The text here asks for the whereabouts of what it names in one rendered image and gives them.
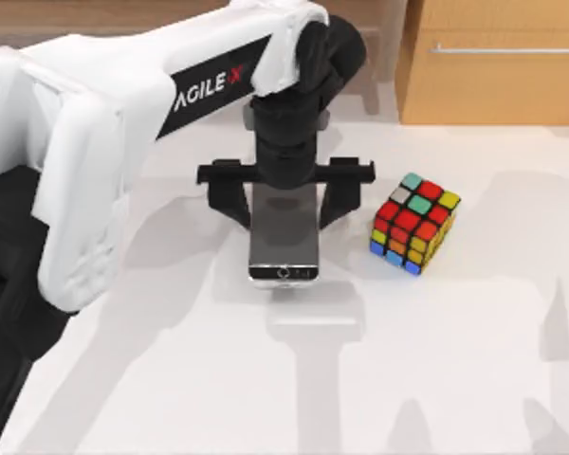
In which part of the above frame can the wooden cupboard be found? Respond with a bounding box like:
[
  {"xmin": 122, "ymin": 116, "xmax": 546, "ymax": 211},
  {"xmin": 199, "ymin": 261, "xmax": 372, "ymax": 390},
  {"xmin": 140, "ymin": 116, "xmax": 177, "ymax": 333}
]
[{"xmin": 395, "ymin": 0, "xmax": 569, "ymax": 127}]

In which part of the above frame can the wooden cupboard door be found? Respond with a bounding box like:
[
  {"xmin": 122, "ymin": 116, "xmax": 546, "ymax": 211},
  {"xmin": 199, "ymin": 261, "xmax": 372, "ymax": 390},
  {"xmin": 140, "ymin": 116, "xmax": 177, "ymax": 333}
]
[{"xmin": 399, "ymin": 0, "xmax": 569, "ymax": 126}]

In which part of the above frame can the multicoloured puzzle cube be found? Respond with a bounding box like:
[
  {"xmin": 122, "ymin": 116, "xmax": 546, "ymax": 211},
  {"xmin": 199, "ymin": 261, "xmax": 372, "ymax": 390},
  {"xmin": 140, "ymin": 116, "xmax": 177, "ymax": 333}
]
[{"xmin": 369, "ymin": 172, "xmax": 463, "ymax": 277}]

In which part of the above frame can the black smartphone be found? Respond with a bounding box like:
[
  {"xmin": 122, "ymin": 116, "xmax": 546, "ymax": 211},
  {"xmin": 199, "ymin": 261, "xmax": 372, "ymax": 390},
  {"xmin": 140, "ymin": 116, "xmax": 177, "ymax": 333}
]
[{"xmin": 247, "ymin": 182, "xmax": 323, "ymax": 286}]

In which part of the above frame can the long metal handle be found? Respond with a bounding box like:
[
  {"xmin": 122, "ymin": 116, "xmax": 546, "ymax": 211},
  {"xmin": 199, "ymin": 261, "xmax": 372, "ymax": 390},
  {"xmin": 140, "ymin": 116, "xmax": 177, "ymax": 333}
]
[{"xmin": 428, "ymin": 43, "xmax": 569, "ymax": 55}]

